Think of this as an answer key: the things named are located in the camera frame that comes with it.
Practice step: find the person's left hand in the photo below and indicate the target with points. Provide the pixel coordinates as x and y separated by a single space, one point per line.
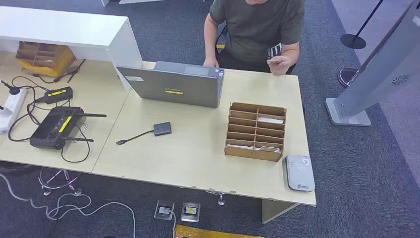
281 66

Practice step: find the person's right hand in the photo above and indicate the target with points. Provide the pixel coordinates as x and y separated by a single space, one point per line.
210 62

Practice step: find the brown ID card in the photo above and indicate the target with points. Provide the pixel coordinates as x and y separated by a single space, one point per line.
274 61

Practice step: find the brown room key card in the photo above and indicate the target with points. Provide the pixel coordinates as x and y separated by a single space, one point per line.
270 149

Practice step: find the person's right forearm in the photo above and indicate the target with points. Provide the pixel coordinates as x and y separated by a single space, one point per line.
210 39

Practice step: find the person's left forearm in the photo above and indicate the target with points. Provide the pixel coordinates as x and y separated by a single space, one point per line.
291 49

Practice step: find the person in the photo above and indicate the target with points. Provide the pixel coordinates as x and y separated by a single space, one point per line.
259 29

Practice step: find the wooden card organizer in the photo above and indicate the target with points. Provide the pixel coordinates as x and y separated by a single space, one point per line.
252 154

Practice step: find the grey card reader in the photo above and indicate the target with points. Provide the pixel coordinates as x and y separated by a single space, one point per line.
299 174

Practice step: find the grey laptop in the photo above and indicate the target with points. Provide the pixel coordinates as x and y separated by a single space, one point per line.
170 85

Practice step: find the round stanchion base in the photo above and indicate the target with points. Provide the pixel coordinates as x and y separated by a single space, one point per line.
346 77

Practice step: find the black stanchion with pole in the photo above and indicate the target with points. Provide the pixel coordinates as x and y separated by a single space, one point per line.
352 41

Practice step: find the black USB adapter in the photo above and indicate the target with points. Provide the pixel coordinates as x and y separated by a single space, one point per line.
162 128

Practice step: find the grey kiosk stand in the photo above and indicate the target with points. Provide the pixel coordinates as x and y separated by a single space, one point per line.
377 85

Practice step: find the chrome desk foot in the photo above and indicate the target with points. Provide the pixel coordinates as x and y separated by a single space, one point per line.
221 201

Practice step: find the beige desk leg panel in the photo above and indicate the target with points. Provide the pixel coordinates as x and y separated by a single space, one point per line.
274 210

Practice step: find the white desk shelf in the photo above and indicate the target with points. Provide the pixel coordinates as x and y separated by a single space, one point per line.
65 29

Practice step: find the metal floor socket yellow label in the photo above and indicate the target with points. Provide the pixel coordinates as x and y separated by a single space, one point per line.
190 212

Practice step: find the black power adapter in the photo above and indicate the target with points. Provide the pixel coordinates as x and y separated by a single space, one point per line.
59 94

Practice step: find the wooden organizer with yellow wrap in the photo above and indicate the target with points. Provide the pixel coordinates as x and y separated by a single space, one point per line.
46 57

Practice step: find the black remote controller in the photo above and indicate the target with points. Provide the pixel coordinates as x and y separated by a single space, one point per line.
54 126

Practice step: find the yellow package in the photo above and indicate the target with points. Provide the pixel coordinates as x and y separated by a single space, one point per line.
213 233

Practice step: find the chrome chair base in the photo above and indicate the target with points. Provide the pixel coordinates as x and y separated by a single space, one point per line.
77 190

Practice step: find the black plug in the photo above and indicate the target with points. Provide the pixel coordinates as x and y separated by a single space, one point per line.
13 89

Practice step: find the white power strip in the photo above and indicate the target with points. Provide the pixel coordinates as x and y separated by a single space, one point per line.
13 106

